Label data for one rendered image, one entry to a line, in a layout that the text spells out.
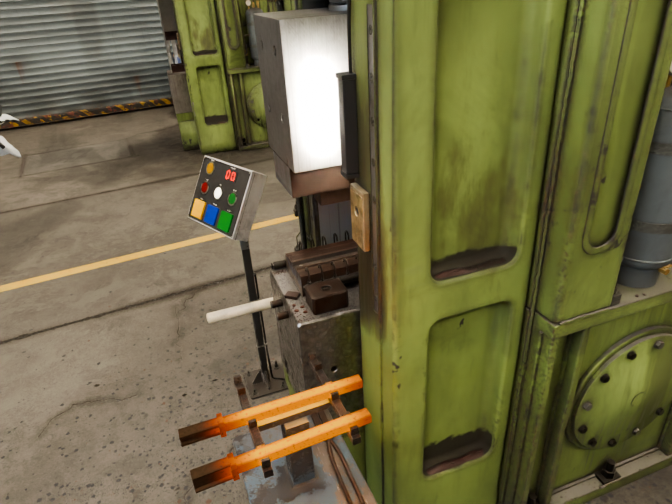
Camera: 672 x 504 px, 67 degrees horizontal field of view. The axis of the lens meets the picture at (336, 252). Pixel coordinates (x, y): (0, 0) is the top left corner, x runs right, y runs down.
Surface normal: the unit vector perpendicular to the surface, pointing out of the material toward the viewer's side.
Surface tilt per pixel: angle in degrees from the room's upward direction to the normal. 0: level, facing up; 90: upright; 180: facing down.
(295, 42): 90
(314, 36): 90
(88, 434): 0
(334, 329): 90
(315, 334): 90
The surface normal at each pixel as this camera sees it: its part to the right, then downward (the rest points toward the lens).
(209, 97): 0.32, 0.44
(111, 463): -0.06, -0.87
